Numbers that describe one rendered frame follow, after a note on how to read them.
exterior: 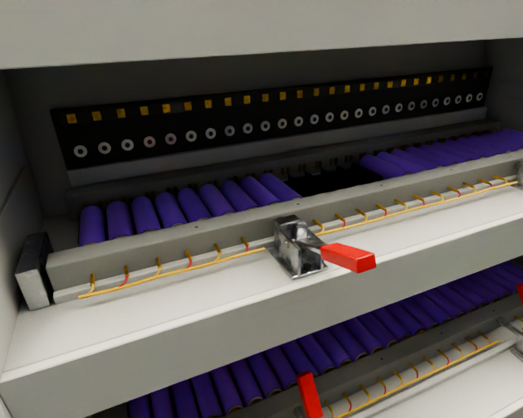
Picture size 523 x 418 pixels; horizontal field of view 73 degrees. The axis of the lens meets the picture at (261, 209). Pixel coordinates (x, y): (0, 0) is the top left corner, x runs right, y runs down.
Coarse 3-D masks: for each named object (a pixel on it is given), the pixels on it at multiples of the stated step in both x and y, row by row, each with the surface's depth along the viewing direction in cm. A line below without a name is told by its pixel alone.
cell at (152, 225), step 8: (136, 200) 31; (144, 200) 31; (136, 208) 30; (144, 208) 29; (152, 208) 30; (136, 216) 29; (144, 216) 28; (152, 216) 28; (136, 224) 28; (144, 224) 27; (152, 224) 27
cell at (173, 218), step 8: (168, 192) 32; (160, 200) 31; (168, 200) 31; (160, 208) 30; (168, 208) 29; (176, 208) 29; (160, 216) 29; (168, 216) 28; (176, 216) 28; (168, 224) 27; (176, 224) 27
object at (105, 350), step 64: (384, 128) 45; (512, 128) 51; (512, 192) 34; (0, 256) 21; (256, 256) 26; (384, 256) 25; (448, 256) 28; (512, 256) 32; (0, 320) 19; (64, 320) 21; (128, 320) 21; (192, 320) 20; (256, 320) 22; (320, 320) 25; (0, 384) 17; (64, 384) 19; (128, 384) 20
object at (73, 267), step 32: (480, 160) 36; (512, 160) 36; (352, 192) 30; (384, 192) 30; (416, 192) 32; (480, 192) 33; (192, 224) 26; (224, 224) 26; (256, 224) 26; (320, 224) 27; (64, 256) 22; (96, 256) 22; (128, 256) 23; (160, 256) 24; (192, 256) 25; (64, 288) 22
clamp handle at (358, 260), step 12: (300, 228) 23; (300, 240) 24; (312, 240) 23; (324, 252) 20; (336, 252) 19; (348, 252) 19; (360, 252) 18; (372, 252) 18; (336, 264) 19; (348, 264) 18; (360, 264) 17; (372, 264) 18
